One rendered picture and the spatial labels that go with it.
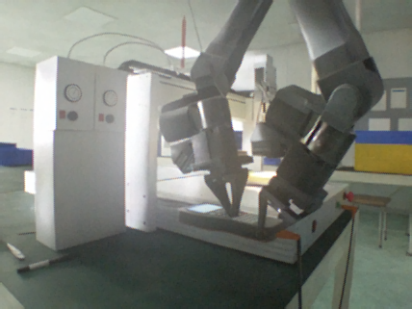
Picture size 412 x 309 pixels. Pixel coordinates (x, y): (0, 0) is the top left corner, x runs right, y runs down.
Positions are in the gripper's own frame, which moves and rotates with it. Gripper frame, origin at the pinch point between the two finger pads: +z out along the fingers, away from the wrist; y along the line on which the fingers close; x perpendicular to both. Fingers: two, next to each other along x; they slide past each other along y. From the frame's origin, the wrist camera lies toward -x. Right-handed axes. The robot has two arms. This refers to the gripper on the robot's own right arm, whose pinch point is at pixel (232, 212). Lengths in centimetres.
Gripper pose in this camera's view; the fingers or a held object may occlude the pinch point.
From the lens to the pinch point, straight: 49.5
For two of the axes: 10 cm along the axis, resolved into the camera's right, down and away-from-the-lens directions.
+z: 1.8, 9.8, -1.2
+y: -6.4, 0.2, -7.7
